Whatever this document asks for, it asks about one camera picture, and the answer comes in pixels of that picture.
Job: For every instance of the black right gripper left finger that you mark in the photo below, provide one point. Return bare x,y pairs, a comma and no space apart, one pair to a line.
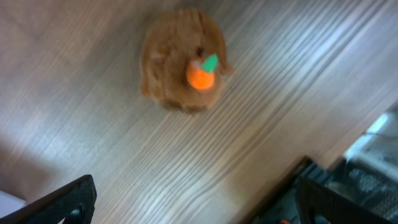
73,203

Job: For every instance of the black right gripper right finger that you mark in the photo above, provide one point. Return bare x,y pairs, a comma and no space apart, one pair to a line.
314,200

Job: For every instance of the brown plush toy with carrot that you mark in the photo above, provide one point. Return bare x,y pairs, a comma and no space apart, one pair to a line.
183,61

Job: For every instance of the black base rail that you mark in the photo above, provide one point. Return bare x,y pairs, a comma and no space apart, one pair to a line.
373,187

